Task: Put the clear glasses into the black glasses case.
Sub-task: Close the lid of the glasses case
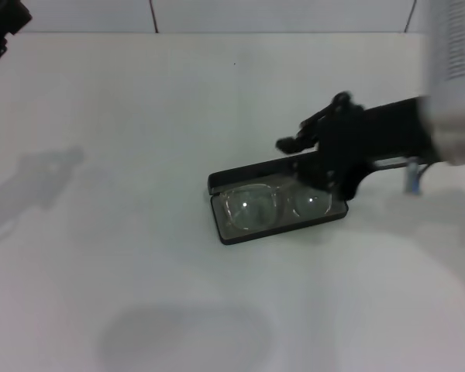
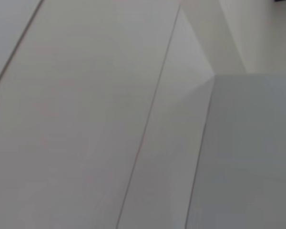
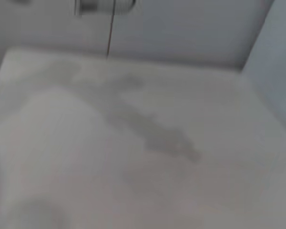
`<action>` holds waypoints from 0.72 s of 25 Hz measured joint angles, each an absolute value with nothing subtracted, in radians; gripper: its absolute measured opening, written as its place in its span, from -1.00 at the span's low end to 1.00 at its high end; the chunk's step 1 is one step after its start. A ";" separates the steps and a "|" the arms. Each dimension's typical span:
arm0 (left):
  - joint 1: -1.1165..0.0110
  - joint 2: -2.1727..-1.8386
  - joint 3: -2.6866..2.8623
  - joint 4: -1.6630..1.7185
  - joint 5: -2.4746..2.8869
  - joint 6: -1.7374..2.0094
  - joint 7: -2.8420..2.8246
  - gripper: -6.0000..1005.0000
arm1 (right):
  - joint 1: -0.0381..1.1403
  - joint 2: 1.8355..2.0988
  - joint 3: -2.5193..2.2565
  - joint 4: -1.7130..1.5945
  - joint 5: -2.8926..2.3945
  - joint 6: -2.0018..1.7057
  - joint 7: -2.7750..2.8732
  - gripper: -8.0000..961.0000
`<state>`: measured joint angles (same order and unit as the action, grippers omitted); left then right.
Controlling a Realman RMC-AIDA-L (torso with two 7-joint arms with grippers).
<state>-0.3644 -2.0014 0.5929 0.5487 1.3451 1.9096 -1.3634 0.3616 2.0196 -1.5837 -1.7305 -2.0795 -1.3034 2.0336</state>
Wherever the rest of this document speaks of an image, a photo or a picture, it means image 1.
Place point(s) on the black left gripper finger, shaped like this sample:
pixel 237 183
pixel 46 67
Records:
pixel 11 17

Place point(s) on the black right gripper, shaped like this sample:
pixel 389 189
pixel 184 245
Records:
pixel 372 131

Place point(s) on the black glasses case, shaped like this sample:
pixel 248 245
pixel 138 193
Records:
pixel 252 172

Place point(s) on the clear transparent glasses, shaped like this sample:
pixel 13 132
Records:
pixel 252 213

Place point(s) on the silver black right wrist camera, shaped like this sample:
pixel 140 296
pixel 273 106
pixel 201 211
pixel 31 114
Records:
pixel 449 38

